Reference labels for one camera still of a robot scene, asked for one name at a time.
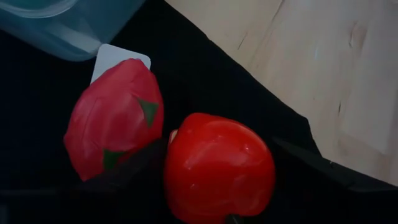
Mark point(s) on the white card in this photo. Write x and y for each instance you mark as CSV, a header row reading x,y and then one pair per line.
x,y
109,57

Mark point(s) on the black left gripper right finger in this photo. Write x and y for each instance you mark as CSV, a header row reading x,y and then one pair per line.
x,y
311,186

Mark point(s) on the clear plastic tupperware container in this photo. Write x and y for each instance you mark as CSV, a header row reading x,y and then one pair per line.
x,y
62,31

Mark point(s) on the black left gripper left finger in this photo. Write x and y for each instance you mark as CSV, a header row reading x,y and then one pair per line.
x,y
136,186

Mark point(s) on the black cloth mat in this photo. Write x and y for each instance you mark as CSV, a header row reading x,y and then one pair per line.
x,y
202,77

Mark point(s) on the red toy dragon fruit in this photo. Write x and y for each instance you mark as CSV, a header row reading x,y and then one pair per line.
x,y
109,118

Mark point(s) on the red toy tomato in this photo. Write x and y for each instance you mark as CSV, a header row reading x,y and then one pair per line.
x,y
217,168

